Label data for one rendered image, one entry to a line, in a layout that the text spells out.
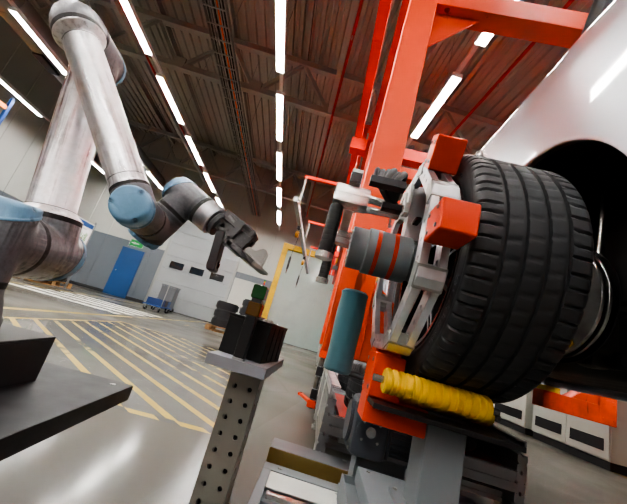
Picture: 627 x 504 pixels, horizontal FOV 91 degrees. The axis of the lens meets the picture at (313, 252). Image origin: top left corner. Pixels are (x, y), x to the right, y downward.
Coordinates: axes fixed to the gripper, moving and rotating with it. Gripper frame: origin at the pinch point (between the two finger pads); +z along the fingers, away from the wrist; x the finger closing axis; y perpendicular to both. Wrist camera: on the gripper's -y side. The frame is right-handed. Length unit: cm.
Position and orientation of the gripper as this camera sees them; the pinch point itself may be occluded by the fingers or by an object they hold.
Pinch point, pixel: (262, 273)
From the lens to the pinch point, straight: 87.6
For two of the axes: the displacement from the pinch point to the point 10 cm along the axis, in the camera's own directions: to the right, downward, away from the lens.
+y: 6.5, -7.2, 2.3
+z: 7.6, 6.4, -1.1
